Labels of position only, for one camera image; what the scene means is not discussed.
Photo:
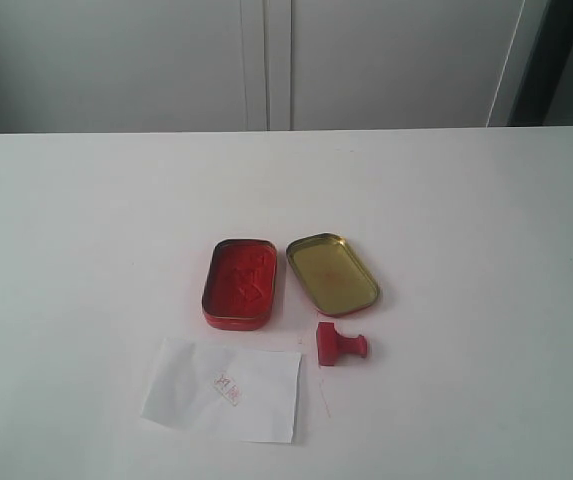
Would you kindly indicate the red plastic stamp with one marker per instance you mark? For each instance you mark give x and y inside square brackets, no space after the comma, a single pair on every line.
[332,346]

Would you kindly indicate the red ink pad tin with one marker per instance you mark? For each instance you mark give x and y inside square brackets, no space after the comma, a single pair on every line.
[240,285]

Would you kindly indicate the gold tin lid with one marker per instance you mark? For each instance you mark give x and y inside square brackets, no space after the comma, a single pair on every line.
[332,275]

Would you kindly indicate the white paper sheet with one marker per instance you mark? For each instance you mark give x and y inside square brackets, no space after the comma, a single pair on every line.
[228,392]

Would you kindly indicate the white cabinet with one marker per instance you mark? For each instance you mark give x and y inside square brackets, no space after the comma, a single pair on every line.
[137,66]

